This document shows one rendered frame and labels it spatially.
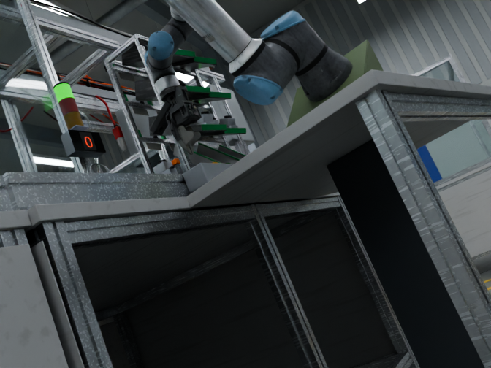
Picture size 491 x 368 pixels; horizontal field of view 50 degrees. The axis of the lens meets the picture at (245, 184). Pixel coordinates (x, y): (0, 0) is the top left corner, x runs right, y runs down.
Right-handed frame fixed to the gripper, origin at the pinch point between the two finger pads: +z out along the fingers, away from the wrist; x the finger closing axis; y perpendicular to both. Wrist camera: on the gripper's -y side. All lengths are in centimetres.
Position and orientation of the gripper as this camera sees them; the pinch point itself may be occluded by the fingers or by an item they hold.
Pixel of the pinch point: (188, 151)
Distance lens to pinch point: 165.4
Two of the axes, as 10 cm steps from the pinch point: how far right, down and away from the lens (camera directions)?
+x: 5.0, -0.1, 8.7
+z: 3.8, 9.0, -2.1
